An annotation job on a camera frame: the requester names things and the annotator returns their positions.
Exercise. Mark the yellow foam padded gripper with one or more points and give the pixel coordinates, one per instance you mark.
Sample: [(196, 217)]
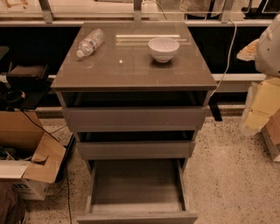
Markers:
[(269, 55)]

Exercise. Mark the grey drawer cabinet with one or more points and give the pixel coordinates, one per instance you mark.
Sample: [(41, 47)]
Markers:
[(123, 63)]

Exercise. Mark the open cardboard box left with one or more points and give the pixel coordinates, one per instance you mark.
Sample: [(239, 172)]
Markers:
[(30, 157)]

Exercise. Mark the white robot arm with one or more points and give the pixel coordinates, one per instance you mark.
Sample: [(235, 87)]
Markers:
[(272, 33)]

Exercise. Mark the grey middle drawer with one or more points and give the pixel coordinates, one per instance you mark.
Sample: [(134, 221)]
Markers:
[(134, 145)]

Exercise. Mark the grey top drawer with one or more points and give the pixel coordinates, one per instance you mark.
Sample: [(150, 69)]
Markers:
[(122, 112)]

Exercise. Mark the grey bottom drawer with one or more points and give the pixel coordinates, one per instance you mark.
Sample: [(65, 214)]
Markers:
[(137, 191)]

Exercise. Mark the white ceramic bowl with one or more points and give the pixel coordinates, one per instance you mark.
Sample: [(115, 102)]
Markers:
[(163, 49)]

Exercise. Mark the clear plastic water bottle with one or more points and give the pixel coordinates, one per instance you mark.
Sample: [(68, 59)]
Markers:
[(90, 43)]

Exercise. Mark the black round device left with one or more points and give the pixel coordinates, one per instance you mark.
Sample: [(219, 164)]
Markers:
[(10, 99)]

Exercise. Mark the cardboard box right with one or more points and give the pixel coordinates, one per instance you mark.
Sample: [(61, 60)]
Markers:
[(271, 134)]

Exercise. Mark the grey drawer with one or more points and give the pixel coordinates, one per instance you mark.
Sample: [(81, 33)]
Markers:
[(122, 112), (134, 145), (137, 191)]

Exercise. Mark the dark tray on left shelf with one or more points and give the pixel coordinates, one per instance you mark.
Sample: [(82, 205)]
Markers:
[(19, 76)]

